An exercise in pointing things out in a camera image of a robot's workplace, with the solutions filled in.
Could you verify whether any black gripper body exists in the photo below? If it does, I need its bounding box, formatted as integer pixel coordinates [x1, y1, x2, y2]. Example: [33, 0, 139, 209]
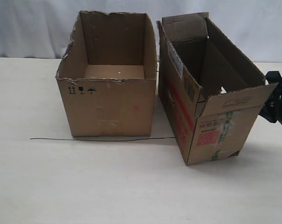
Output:
[259, 71, 282, 125]

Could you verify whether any red-printed cardboard box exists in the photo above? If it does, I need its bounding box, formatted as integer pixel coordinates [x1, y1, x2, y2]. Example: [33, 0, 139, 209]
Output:
[157, 12, 276, 165]

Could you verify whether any large open cardboard box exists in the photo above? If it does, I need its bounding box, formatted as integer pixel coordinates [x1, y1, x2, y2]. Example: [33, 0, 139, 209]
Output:
[55, 11, 157, 137]

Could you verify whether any thin dark line on table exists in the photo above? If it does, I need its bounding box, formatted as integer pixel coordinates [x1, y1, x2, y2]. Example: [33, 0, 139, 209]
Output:
[30, 137, 175, 142]

